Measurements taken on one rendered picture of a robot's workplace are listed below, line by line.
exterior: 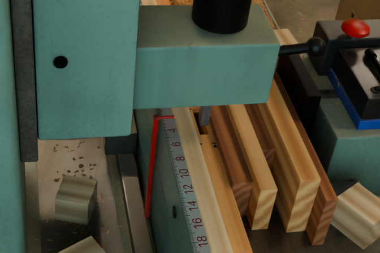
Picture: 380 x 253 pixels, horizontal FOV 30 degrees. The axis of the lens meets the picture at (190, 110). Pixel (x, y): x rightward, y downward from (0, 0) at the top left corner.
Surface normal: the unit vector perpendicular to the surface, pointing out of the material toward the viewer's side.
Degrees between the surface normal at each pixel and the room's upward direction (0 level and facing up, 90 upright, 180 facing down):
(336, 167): 90
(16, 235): 90
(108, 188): 0
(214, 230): 0
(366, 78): 0
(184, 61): 90
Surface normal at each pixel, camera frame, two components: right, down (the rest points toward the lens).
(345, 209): -0.74, 0.37
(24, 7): 0.19, 0.64
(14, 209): 0.44, 0.61
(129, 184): 0.11, -0.77
